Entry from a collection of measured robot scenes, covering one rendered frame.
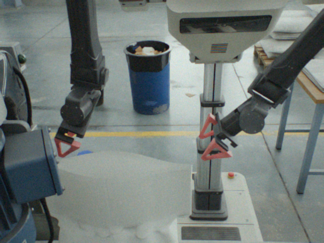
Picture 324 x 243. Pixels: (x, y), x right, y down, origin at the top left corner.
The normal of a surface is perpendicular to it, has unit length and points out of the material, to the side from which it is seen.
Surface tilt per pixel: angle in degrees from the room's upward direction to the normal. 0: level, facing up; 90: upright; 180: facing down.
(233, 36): 130
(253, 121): 81
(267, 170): 0
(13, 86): 90
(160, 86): 92
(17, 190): 90
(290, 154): 0
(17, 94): 90
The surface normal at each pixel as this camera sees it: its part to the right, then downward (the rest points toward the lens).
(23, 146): -0.05, -0.86
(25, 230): 0.99, 0.07
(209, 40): 0.00, 0.94
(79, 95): 0.16, -0.81
